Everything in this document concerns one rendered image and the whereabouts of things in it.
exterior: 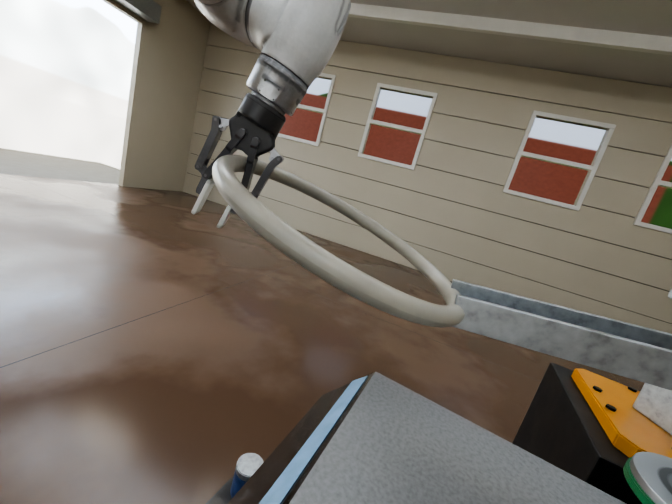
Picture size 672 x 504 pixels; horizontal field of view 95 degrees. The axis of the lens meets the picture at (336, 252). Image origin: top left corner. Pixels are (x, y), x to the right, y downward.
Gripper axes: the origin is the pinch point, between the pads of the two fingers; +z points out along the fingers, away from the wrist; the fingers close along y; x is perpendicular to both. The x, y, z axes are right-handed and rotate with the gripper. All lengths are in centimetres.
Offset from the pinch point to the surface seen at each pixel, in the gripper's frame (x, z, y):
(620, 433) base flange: 2, 0, 118
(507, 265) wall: 466, -35, 413
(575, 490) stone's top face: -27, 3, 70
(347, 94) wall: 640, -145, 0
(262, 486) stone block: -29.2, 21.0, 26.9
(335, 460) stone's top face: -28.3, 13.5, 33.4
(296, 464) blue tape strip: -27.7, 17.3, 29.7
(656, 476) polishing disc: -26, -5, 82
